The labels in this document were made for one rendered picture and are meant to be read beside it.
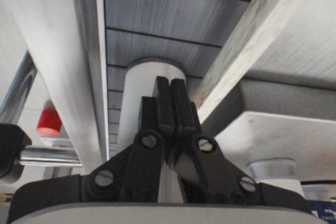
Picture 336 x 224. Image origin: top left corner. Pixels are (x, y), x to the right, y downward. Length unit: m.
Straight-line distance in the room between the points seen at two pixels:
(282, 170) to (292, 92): 0.19
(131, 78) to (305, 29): 0.17
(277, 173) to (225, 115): 0.20
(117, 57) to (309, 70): 0.23
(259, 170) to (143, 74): 0.36
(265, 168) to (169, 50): 0.35
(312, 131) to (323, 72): 0.08
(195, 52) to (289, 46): 0.13
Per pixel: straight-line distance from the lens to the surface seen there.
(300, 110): 0.31
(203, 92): 0.16
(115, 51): 0.17
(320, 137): 0.39
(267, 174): 0.47
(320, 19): 0.25
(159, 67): 0.16
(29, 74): 0.18
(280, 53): 0.27
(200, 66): 0.18
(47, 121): 0.39
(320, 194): 0.87
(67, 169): 0.51
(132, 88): 0.16
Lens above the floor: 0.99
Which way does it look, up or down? 31 degrees down
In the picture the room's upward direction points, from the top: 180 degrees counter-clockwise
